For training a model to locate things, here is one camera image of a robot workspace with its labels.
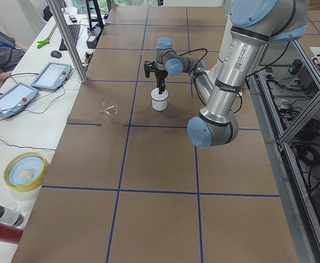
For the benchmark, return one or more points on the orange black connector block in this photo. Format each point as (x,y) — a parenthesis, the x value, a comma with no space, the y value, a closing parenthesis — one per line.
(88,57)

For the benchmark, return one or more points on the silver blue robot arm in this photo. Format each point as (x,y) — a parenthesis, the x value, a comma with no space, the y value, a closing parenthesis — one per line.
(254,23)

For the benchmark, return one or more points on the black computer mouse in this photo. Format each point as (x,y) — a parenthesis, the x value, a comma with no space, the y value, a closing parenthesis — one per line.
(56,54)

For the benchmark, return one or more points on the red bottle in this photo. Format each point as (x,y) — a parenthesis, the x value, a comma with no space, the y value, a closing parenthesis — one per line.
(10,234)

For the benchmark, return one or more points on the aluminium side frame rail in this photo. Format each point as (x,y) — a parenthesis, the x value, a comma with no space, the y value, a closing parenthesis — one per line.
(285,86)

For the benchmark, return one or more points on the black computer box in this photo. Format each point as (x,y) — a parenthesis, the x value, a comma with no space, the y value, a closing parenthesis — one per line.
(93,37)

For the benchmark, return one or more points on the white cup lid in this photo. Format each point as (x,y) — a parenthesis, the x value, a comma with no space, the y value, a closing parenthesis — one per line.
(156,95)

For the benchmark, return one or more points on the yellow tape roll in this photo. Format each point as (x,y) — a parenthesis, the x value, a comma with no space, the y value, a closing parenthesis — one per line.
(25,172)

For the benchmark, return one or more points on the white enamel cup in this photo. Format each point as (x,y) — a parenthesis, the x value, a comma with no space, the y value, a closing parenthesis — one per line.
(159,105)

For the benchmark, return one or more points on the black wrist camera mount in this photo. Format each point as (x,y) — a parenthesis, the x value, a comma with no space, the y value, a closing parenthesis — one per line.
(149,67)

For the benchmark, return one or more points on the near teach pendant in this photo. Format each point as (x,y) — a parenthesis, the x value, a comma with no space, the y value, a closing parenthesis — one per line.
(16,99)

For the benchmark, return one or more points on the teach pendant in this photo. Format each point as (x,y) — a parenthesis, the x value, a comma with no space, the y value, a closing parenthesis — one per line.
(52,76)
(16,99)

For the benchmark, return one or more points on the aluminium frame post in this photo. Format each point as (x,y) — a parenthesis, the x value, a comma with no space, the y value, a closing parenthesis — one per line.
(66,36)

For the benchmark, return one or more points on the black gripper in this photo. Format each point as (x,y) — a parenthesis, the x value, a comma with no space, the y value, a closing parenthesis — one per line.
(159,74)

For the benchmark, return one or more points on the clear bottle black cap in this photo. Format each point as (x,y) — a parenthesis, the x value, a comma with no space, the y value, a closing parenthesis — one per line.
(10,216)

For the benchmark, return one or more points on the far teach pendant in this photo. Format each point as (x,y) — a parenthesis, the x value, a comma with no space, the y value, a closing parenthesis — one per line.
(52,76)

